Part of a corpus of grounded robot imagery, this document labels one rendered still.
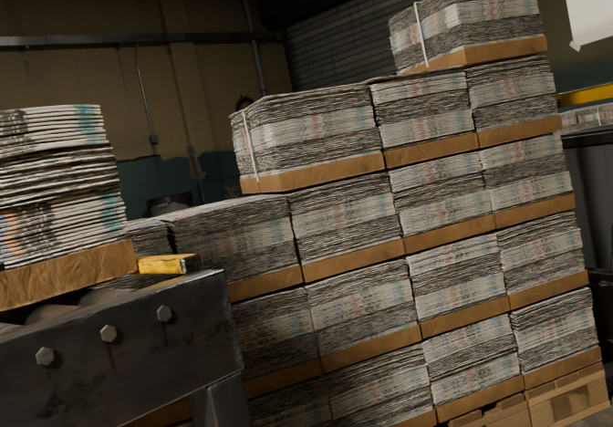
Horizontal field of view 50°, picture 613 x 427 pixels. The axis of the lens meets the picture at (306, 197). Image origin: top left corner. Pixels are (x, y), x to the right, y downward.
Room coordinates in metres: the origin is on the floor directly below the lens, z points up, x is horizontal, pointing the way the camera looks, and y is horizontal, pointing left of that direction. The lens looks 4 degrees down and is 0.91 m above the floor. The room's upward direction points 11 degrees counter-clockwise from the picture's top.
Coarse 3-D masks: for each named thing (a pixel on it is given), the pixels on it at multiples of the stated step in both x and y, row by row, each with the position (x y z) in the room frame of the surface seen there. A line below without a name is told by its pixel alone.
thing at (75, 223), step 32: (0, 128) 0.76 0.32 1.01; (32, 128) 0.78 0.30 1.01; (64, 128) 0.81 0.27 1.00; (96, 128) 0.84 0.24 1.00; (0, 160) 0.75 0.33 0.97; (32, 160) 0.78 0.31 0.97; (64, 160) 0.81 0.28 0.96; (96, 160) 0.83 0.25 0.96; (0, 192) 0.75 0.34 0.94; (32, 192) 0.77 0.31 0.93; (64, 192) 0.80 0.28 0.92; (96, 192) 0.84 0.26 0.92; (0, 224) 0.75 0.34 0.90; (32, 224) 0.77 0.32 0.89; (64, 224) 0.80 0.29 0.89; (96, 224) 0.83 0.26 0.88; (128, 224) 0.86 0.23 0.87; (32, 256) 0.76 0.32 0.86
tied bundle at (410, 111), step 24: (456, 72) 1.80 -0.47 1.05; (384, 96) 1.72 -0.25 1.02; (408, 96) 1.74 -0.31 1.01; (432, 96) 1.77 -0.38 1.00; (456, 96) 1.80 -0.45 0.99; (384, 120) 1.72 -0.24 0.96; (408, 120) 1.73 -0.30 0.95; (432, 120) 1.76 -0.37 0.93; (456, 120) 1.79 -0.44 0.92; (384, 144) 1.70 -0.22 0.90; (408, 144) 1.73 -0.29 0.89
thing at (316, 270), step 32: (480, 224) 1.79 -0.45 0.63; (352, 256) 1.65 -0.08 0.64; (384, 256) 1.68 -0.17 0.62; (256, 288) 1.56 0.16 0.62; (448, 320) 1.74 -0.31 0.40; (352, 352) 1.63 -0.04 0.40; (384, 352) 1.66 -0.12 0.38; (256, 384) 1.54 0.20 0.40; (288, 384) 1.57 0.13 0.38; (512, 384) 1.79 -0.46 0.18; (160, 416) 1.46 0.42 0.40; (416, 416) 1.68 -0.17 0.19; (448, 416) 1.72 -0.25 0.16
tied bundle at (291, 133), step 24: (312, 96) 1.65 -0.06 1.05; (336, 96) 1.67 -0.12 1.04; (360, 96) 1.69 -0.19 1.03; (240, 120) 1.84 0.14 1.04; (264, 120) 1.63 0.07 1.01; (288, 120) 1.63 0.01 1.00; (312, 120) 1.65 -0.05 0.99; (336, 120) 1.67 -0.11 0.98; (360, 120) 1.69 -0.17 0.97; (240, 144) 1.89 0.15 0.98; (264, 144) 1.69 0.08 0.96; (288, 144) 1.62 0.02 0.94; (312, 144) 1.64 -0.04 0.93; (336, 144) 1.66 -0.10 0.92; (360, 144) 1.68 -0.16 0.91; (240, 168) 1.93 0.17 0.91; (264, 168) 1.73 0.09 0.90; (288, 168) 1.61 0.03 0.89
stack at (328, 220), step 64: (320, 192) 1.64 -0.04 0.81; (384, 192) 1.70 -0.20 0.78; (448, 192) 1.77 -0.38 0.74; (256, 256) 1.57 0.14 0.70; (320, 256) 1.62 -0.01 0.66; (448, 256) 1.75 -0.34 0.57; (256, 320) 1.55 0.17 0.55; (320, 320) 1.60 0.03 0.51; (384, 320) 1.67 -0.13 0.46; (320, 384) 1.60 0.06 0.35; (384, 384) 1.66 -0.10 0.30; (448, 384) 1.73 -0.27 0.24
